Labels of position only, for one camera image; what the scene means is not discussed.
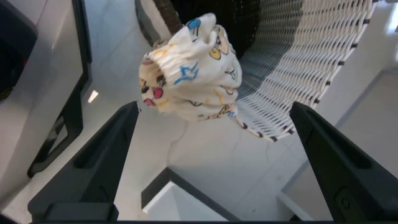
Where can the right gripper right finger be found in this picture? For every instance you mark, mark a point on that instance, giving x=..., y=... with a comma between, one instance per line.
x=348, y=174

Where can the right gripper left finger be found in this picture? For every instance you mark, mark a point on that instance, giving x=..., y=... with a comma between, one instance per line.
x=93, y=174

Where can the cream printed garment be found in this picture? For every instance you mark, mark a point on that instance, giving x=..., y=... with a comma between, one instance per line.
x=192, y=81

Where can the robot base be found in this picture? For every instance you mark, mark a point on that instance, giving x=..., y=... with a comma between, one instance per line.
x=40, y=77

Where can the white laundry basket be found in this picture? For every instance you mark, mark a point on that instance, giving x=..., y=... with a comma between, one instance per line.
x=295, y=62

